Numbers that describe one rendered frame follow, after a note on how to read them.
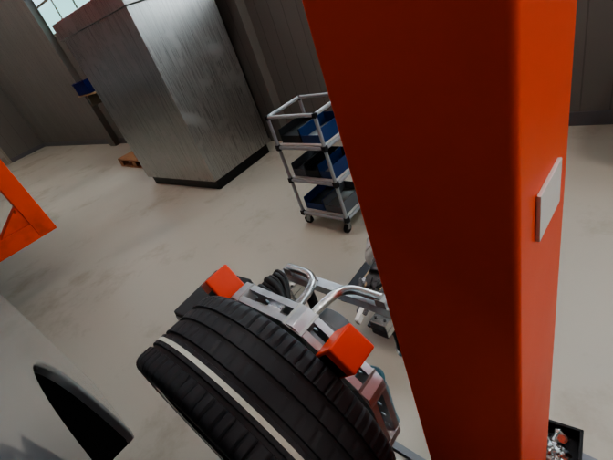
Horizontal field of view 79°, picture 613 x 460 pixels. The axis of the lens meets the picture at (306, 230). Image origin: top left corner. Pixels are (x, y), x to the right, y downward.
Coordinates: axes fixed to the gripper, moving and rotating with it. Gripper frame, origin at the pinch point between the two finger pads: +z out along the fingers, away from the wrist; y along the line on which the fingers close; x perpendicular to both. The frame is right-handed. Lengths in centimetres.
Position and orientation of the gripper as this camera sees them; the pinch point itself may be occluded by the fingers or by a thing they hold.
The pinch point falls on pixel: (360, 313)
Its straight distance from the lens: 139.3
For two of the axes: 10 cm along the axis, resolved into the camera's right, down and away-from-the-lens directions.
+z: -4.5, 8.0, -4.0
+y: 7.7, 1.2, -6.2
